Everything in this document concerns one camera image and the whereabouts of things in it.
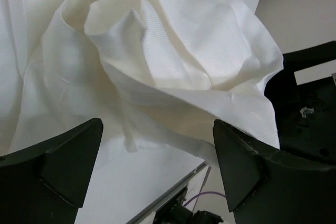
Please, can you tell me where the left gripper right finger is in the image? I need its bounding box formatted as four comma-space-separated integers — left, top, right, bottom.
213, 120, 335, 223

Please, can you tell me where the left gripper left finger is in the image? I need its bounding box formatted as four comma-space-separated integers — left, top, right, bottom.
1, 118, 103, 223

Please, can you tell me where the white pleated skirt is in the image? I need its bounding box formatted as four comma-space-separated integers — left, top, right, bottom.
1, 0, 283, 164

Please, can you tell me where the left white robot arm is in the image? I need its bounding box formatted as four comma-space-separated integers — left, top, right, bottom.
1, 41, 335, 223

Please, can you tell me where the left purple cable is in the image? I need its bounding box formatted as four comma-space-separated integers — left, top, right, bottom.
183, 191, 227, 208

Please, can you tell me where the aluminium frame rail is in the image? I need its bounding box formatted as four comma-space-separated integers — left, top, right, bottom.
127, 162, 207, 224

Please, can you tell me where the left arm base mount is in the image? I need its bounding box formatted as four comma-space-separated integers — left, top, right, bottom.
153, 187, 226, 224

